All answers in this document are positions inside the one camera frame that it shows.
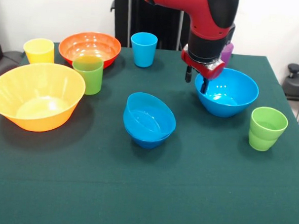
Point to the red-orange bowl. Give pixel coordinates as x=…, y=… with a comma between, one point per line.
x=87, y=42

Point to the small light blue bowl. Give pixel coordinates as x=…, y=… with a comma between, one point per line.
x=139, y=103

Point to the grey black stand base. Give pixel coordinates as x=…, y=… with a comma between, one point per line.
x=295, y=85
x=5, y=57

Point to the small dark blue bowl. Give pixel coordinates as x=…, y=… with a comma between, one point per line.
x=147, y=142

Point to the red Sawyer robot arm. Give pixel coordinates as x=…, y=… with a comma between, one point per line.
x=201, y=18

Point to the purple cup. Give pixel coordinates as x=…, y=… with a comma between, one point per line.
x=227, y=54

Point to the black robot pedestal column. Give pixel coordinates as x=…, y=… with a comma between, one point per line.
x=145, y=20

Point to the light blue cup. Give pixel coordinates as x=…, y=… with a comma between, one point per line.
x=143, y=50

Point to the yellow cup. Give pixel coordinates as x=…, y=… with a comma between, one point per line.
x=39, y=53

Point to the ridged green cup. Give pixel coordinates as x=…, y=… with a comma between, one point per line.
x=262, y=141

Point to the smooth green cup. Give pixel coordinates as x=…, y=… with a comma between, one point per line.
x=88, y=80

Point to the large yellow-orange bowl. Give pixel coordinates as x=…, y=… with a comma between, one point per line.
x=37, y=120

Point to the large blue bowl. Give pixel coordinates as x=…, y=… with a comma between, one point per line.
x=225, y=109

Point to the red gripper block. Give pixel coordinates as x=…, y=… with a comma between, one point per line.
x=211, y=72

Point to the dark green tablecloth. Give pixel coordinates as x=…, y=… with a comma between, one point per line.
x=145, y=180

